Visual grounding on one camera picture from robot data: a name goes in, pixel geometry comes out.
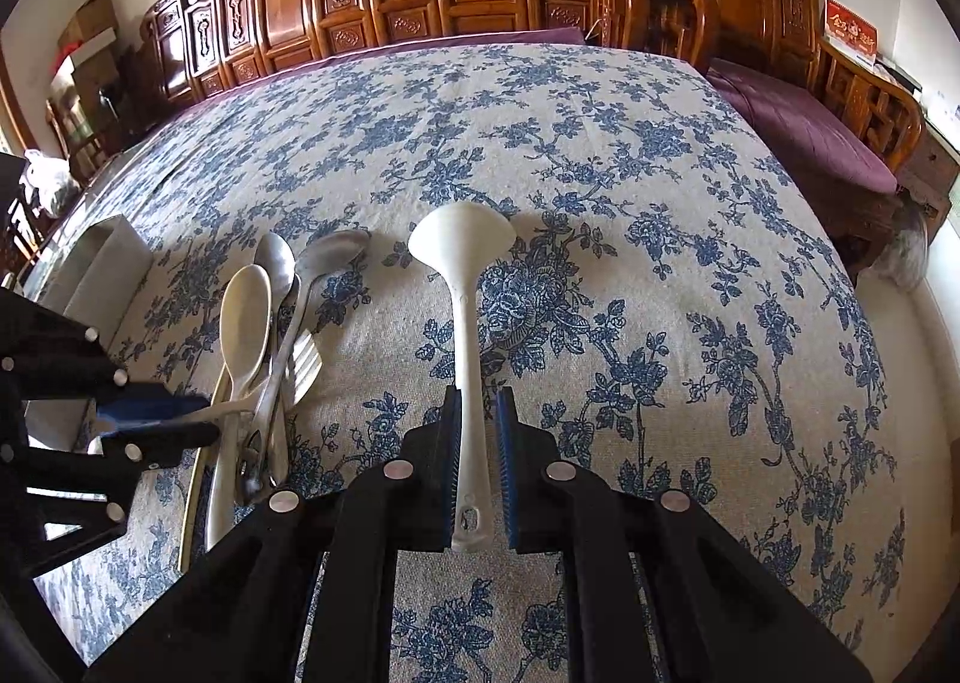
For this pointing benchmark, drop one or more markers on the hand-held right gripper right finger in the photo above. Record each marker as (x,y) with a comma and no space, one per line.
(506,473)

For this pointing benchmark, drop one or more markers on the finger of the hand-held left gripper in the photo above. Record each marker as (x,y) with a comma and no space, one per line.
(150,407)
(169,442)

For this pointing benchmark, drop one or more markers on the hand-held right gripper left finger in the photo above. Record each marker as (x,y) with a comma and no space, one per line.
(450,465)

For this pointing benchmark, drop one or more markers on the cream plastic utensil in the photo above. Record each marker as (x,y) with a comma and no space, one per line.
(193,510)

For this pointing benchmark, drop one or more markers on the white rice paddle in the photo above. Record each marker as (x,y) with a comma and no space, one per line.
(465,323)

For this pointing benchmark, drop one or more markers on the metal fork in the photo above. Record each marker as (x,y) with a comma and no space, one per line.
(304,364)

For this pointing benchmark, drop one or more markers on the grey metal container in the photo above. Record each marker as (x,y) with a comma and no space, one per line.
(112,256)

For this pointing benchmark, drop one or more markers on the small metal spoon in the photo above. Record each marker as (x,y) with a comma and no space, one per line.
(274,263)

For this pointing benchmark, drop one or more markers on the clear plastic bag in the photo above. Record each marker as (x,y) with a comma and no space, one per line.
(49,184)

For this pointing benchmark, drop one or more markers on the blue floral tablecloth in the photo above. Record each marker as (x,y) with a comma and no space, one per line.
(600,203)

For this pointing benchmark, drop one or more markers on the tall-backed wooden chair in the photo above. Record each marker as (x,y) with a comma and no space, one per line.
(71,128)

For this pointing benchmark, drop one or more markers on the dark wooden cabinet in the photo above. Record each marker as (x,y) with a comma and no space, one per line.
(112,94)

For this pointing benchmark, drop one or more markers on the white flat box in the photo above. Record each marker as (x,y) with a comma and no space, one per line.
(82,57)

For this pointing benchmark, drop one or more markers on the brown cardboard box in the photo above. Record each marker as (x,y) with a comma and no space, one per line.
(90,20)

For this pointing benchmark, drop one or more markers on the purple armchair cushion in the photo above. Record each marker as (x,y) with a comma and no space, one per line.
(795,121)

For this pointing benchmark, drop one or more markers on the grey plastic floor bag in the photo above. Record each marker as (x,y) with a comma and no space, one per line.
(904,244)

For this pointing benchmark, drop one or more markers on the wooden side table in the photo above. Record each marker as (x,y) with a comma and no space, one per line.
(934,166)

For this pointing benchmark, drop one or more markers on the red desk calendar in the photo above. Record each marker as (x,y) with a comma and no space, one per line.
(849,31)

